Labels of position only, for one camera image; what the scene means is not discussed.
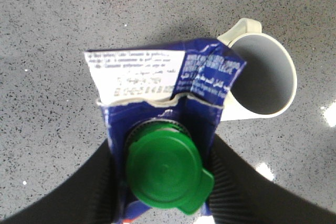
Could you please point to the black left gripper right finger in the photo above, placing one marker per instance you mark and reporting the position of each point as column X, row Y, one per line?
column 242, row 195

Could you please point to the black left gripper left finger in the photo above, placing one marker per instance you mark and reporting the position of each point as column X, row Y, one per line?
column 88, row 196

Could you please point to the blue white Pascual milk carton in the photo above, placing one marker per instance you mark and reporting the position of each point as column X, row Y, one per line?
column 161, row 105

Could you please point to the white table mug grey inside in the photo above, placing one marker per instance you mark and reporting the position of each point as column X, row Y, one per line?
column 267, row 85

